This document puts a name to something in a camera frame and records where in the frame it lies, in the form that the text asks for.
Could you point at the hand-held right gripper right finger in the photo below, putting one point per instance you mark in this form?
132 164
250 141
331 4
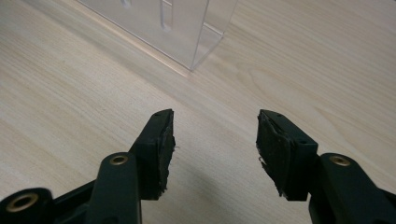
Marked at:
285 155

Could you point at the clear acrylic holder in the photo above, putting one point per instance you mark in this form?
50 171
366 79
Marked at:
174 28

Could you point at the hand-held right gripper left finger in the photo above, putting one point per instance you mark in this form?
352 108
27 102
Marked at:
152 155

